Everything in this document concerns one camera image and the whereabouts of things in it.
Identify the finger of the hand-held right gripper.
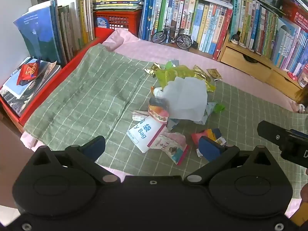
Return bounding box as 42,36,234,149
290,129,308,140
257,120,293,151

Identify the pink snack packet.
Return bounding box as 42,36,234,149
147,125,190,166

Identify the brown-haired doll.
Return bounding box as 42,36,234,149
291,87,308,113

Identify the red mesh basket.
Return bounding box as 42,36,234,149
280,0,308,33

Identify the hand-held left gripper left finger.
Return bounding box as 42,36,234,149
31,135,121,186

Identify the red plastic crate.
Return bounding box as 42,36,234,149
93,10,143,38

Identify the green checked cloth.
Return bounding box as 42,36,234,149
23,44,308,199

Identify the red folded paper packet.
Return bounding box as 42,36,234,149
16,58,42,86

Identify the orange red wrapper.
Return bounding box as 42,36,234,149
191,128,227,158

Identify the row of blue-fronted large books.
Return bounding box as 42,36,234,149
13,0,95,68

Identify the black model bicycle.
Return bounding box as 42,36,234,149
151,19,193,51

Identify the pale blue wrapper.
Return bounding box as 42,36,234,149
202,102,217,125

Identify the gold foil wrapper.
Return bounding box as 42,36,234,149
192,65,212,82
206,68,223,82
144,62,162,78

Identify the yellow plastic bag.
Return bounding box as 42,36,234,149
154,64,216,93

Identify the wooden desk organizer with drawers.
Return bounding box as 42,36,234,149
218,32,302,99

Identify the red plastic tray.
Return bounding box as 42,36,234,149
0,28,115,127

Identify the row of colourful upright books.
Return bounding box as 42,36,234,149
138,0,234,62

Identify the white striped paper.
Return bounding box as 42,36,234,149
132,110,151,122

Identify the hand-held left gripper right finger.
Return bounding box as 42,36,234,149
184,136,273,186

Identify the pink striped sheet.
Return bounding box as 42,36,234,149
20,28,304,219

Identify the pile of flat magazines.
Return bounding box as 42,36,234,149
0,56,62,117

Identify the small glass jar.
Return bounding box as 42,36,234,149
297,71,308,88

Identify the orange printed wrapper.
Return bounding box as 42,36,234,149
147,102,170,123

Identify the white bag with blue print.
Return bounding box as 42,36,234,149
127,115,167,154

